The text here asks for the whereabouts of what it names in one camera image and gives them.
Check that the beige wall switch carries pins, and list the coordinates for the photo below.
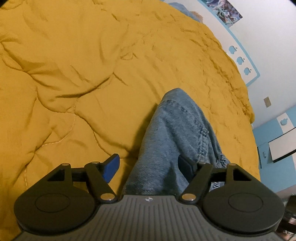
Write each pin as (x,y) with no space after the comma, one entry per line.
(267,102)

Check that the anime poster strip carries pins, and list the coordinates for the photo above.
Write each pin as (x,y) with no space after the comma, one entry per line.
(224,10)

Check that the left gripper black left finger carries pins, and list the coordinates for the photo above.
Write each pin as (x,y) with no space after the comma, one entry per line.
(97,176)

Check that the yellow quilted bedspread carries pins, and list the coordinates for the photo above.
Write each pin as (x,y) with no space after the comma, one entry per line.
(80,81)

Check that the blue denim jeans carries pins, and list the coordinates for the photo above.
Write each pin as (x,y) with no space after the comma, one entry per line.
(178,127)

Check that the white blue headboard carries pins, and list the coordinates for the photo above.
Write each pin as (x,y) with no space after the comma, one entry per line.
(230,44)

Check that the blue wardrobe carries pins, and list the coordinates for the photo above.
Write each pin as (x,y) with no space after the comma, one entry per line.
(280,134)

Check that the blue bedside cabinet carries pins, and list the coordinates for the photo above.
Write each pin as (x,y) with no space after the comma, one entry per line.
(264,154)

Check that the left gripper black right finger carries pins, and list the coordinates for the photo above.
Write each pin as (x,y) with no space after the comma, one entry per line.
(200,177)

